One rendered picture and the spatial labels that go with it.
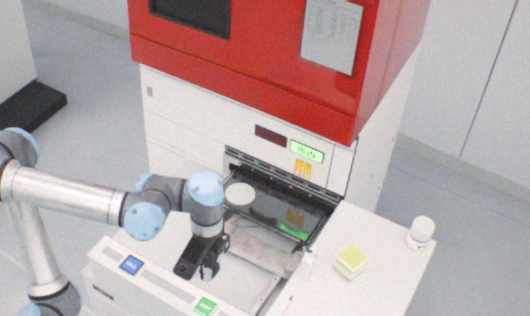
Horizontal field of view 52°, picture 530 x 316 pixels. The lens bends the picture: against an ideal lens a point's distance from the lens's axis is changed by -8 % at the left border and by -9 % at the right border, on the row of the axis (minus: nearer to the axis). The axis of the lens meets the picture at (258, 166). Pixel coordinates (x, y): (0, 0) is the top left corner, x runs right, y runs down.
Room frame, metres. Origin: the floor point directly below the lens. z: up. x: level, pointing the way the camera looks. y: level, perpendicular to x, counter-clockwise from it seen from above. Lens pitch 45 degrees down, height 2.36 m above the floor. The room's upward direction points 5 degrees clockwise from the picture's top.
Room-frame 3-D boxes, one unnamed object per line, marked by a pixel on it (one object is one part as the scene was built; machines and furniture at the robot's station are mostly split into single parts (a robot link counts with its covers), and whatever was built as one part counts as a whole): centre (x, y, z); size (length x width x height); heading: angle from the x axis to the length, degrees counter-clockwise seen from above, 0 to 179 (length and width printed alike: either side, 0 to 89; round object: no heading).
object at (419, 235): (1.12, -0.52, 1.01); 0.07 x 0.07 x 0.10
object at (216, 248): (0.86, 0.10, 1.25); 0.09 x 0.08 x 0.12; 153
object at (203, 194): (0.85, 0.11, 1.41); 0.09 x 0.08 x 0.11; 87
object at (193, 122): (1.48, 0.08, 1.02); 0.82 x 0.03 x 0.40; 63
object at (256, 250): (1.14, 0.01, 0.87); 0.36 x 0.08 x 0.03; 63
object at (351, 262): (1.00, -0.29, 1.00); 0.07 x 0.07 x 0.07; 44
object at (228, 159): (1.39, -0.08, 0.89); 0.44 x 0.02 x 0.10; 63
